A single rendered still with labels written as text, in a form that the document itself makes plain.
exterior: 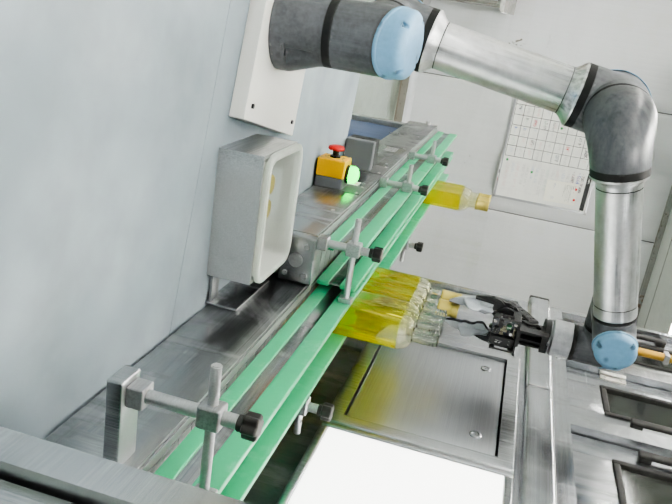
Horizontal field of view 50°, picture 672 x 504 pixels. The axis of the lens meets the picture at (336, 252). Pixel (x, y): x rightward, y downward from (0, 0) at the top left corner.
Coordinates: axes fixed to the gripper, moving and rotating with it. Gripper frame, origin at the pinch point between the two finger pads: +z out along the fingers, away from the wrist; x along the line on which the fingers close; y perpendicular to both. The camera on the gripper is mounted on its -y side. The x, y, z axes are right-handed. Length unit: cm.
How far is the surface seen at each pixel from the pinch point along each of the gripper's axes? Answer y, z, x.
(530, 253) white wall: -578, -45, 148
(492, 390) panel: 7.5, -11.5, 12.5
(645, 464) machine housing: 13.5, -42.3, 16.6
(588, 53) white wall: -577, -52, -49
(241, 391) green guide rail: 61, 25, -4
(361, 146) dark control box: -47, 35, -22
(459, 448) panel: 33.5, -7.1, 11.9
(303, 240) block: 21.0, 29.5, -14.9
